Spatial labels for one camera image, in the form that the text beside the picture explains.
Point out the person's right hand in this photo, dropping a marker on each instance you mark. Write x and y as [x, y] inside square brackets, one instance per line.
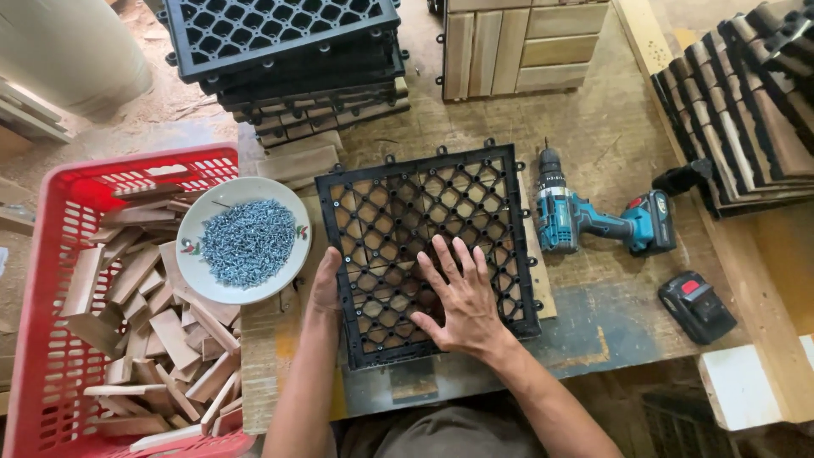
[467, 305]

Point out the person's left hand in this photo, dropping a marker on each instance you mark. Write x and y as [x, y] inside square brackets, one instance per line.
[327, 283]

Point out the black plastic grid tile base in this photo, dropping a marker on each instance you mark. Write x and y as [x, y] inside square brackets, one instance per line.
[394, 210]

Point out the wooden slats under grid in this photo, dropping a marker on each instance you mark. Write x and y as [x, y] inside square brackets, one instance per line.
[537, 267]

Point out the pile of silver screws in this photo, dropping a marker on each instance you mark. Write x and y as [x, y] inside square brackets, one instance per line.
[249, 242]

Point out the loose wooden slats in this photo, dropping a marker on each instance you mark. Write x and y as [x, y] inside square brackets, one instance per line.
[299, 162]

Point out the white plate with floral print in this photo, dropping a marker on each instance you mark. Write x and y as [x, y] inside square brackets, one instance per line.
[197, 267]

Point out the person's grey trousers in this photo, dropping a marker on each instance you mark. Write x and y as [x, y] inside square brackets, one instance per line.
[445, 436]

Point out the heap of wooden offcut blocks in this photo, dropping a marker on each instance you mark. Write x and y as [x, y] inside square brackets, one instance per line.
[159, 318]

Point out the black spare drill battery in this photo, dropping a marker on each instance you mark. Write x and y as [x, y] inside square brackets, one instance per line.
[696, 308]

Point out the stack of black-backed deck tiles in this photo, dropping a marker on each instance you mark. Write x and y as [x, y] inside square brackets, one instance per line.
[286, 57]

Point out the wooden deck tile face up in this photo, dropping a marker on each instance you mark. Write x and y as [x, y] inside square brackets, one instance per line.
[515, 48]

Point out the red plastic crate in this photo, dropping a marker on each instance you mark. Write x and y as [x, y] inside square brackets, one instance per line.
[57, 356]

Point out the white painted wooden block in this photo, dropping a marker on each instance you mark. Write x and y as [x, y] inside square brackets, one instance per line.
[741, 385]

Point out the leaning row of deck tiles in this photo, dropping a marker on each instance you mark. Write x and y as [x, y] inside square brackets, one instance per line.
[737, 114]

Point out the wooden boards on floor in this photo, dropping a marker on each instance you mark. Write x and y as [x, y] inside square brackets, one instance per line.
[28, 114]

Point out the large beige roll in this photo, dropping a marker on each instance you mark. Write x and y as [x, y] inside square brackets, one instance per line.
[70, 51]

